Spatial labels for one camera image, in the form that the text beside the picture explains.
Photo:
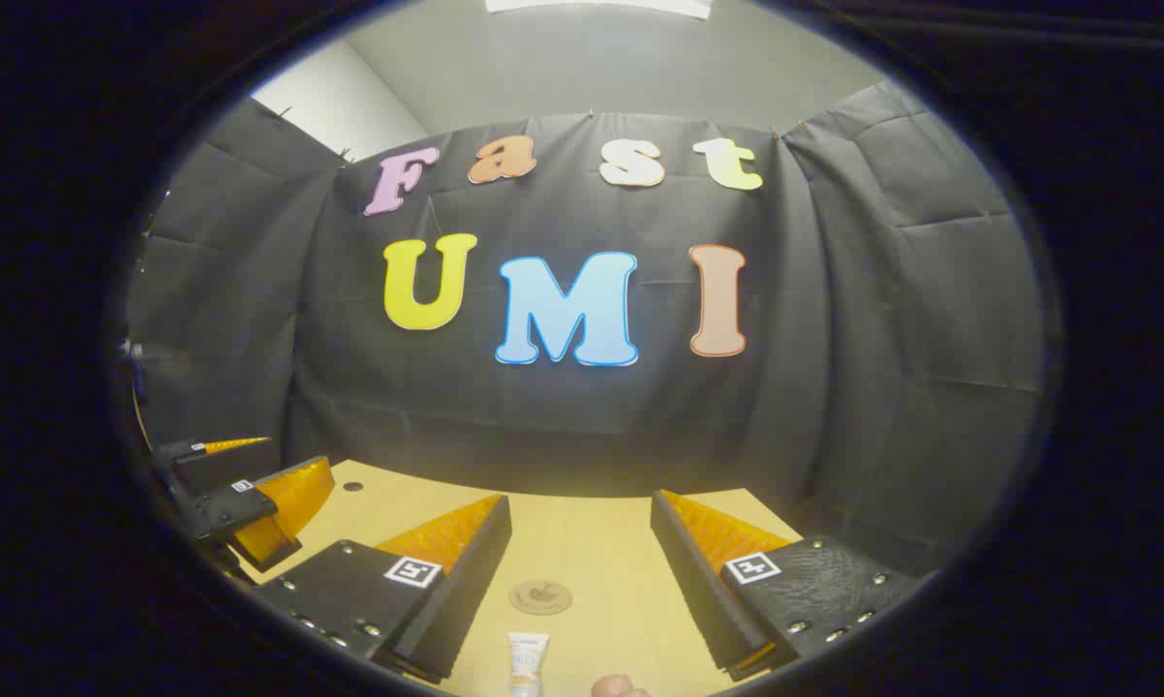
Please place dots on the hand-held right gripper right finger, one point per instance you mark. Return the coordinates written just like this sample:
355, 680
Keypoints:
698, 581

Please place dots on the white cup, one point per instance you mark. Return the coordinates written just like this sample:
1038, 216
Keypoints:
621, 687

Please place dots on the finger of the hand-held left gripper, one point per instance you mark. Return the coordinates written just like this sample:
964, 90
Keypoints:
217, 510
216, 469

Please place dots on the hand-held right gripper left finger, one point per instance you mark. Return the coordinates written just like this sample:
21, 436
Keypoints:
466, 581

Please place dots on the black backdrop cloth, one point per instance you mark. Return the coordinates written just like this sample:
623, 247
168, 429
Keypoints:
543, 426

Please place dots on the round wooden coaster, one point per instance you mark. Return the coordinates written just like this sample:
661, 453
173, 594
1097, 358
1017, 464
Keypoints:
540, 596

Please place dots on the white toothpaste tube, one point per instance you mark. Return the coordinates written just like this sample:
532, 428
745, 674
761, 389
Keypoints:
527, 663

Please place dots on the light wooden desktop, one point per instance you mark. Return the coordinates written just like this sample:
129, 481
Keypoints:
592, 552

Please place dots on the ceiling light panel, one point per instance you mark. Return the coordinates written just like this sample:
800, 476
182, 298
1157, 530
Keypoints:
597, 6

